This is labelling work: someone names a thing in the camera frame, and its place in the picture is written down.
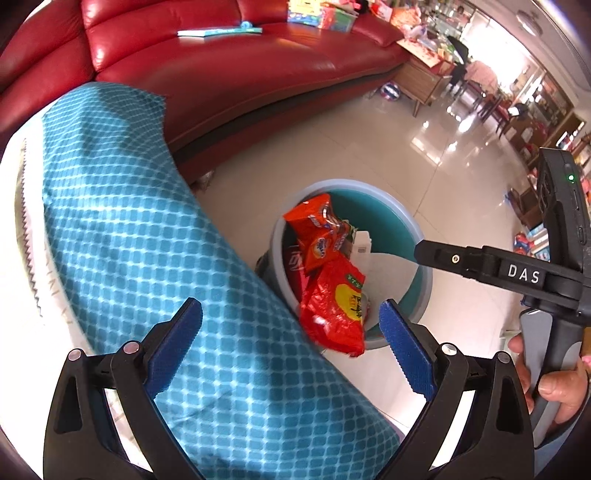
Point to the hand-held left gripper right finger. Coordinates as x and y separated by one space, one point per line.
406 350

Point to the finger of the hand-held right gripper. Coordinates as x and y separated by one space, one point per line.
443 257

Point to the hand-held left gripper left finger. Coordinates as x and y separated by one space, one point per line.
178 344

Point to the blue plastic bucket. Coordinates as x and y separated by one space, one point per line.
392 217

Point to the white barcode box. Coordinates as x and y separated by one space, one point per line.
363 242

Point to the red yellow snack packet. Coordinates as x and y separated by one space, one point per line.
332 314

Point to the orange red snack packet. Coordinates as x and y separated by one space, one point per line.
314 230

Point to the red drink can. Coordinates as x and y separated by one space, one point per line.
294 265

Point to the person's right hand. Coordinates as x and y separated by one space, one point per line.
563 387

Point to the colourful toy box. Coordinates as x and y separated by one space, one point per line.
531 244

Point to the blue patterned tablecloth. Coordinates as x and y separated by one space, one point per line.
138 230

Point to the glass display cabinet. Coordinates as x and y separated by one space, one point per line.
554 110

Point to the dark wooden chair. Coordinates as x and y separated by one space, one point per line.
498 113

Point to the small patterned ball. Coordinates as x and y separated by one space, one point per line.
390 91

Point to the wooden cabinet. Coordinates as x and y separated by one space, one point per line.
422 81

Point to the pile of assorted packages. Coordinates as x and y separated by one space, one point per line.
415 23

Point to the round ceiling light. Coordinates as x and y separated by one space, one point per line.
528 22

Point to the red leather sofa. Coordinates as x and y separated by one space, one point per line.
231 92

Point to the pile of colourful toy boxes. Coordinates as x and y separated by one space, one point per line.
323 14

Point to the thin blue book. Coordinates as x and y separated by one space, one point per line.
217 31

